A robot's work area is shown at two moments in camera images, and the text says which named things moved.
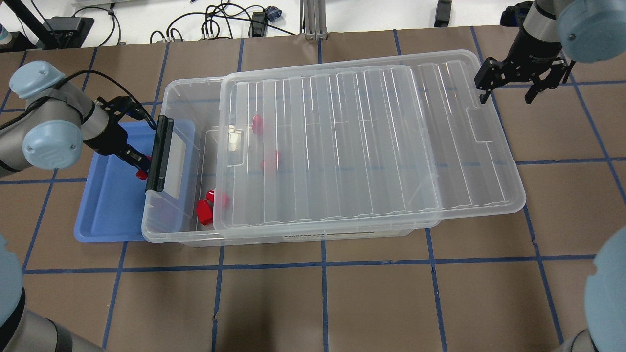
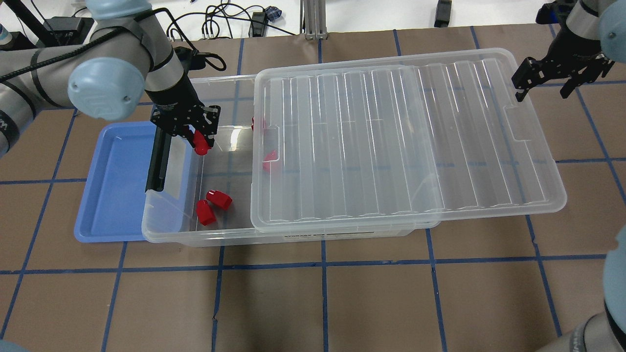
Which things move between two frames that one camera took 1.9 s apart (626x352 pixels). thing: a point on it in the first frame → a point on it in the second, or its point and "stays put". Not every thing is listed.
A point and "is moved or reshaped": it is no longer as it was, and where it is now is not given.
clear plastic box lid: x=401 y=143 is moved or reshaped
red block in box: x=219 y=198 stays put
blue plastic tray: x=110 y=207 stays put
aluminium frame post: x=314 y=14 stays put
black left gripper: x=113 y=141 → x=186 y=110
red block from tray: x=142 y=174 → x=201 y=146
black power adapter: x=443 y=13 stays put
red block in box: x=204 y=211 stays put
